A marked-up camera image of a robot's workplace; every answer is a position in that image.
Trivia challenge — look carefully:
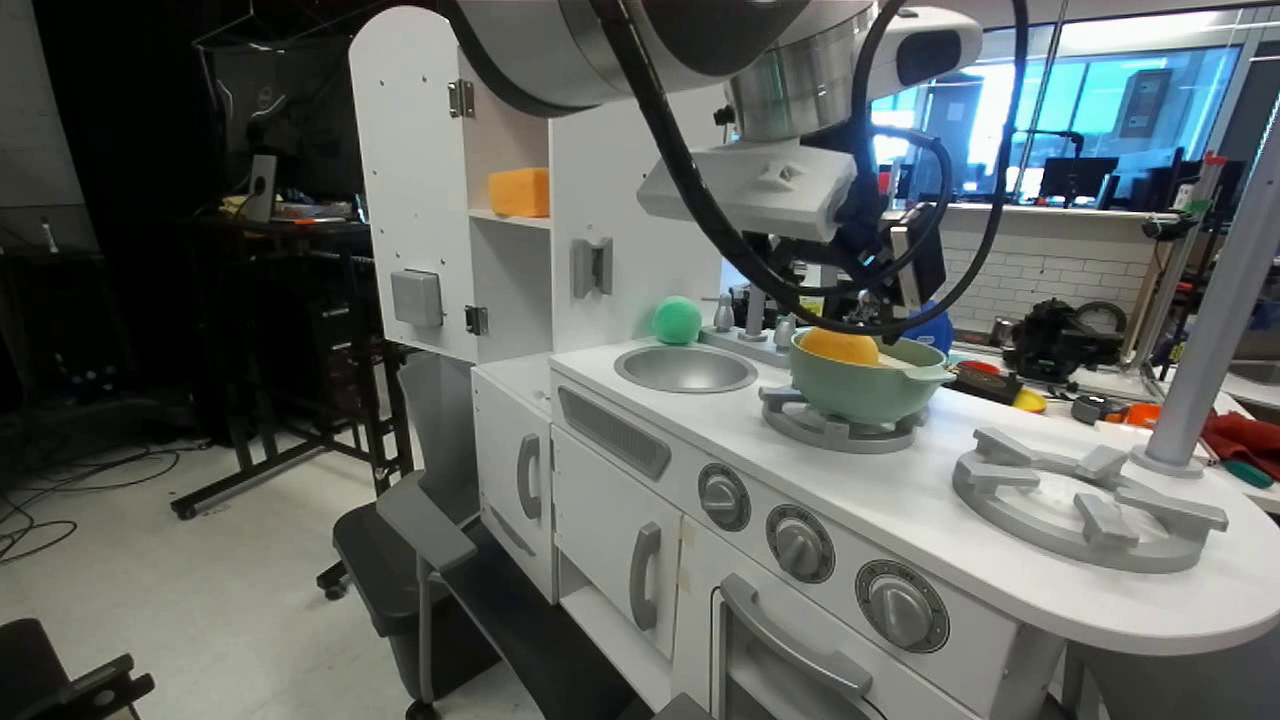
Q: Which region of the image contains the white toy play kitchen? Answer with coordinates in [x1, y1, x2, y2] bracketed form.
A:
[349, 0, 1280, 720]

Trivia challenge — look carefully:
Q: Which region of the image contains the grey toy burner grate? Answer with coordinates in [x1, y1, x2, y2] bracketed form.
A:
[949, 430, 1232, 575]
[757, 380, 929, 457]

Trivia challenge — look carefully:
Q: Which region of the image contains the grey metal pole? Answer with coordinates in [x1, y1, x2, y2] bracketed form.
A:
[1135, 103, 1280, 479]

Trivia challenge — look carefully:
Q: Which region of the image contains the black desk stand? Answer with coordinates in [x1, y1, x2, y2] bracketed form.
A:
[167, 198, 442, 523]

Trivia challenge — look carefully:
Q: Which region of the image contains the green bowl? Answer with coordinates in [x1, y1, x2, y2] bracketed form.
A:
[776, 327, 958, 431]

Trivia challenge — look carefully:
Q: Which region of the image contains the white small fridge door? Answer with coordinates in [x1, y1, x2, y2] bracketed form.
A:
[467, 368, 559, 600]

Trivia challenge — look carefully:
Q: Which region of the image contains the white toy oven door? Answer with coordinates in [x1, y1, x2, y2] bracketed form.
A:
[670, 523, 982, 720]

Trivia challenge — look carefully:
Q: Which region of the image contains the silver sink basin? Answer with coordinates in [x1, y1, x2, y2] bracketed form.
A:
[613, 339, 760, 401]

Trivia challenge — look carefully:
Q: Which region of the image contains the white brick pattern panel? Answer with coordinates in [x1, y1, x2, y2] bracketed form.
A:
[932, 201, 1185, 335]

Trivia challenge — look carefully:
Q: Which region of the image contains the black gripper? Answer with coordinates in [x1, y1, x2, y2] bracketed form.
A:
[795, 183, 943, 332]

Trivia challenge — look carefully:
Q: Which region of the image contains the black bag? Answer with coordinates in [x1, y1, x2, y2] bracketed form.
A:
[1003, 298, 1135, 391]

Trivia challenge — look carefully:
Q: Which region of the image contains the white tall cabinet door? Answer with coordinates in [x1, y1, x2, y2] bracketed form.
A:
[349, 6, 485, 368]

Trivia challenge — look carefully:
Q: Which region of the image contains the black computer monitor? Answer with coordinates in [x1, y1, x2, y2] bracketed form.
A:
[197, 34, 368, 207]

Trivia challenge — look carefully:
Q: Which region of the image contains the grey toy stove knob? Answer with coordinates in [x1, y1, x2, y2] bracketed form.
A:
[765, 504, 841, 589]
[852, 558, 957, 661]
[697, 460, 757, 537]

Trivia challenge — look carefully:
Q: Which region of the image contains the blue plastic bottle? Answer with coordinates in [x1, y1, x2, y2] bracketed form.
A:
[897, 300, 958, 359]

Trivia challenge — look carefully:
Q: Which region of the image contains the orange square sponge cushion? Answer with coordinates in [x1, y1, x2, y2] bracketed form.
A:
[485, 163, 553, 226]

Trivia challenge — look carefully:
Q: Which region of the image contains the white cabinet door grey handle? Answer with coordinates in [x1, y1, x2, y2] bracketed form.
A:
[547, 430, 686, 671]

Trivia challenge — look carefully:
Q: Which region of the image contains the grey black office chair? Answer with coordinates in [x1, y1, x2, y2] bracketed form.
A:
[314, 339, 633, 720]

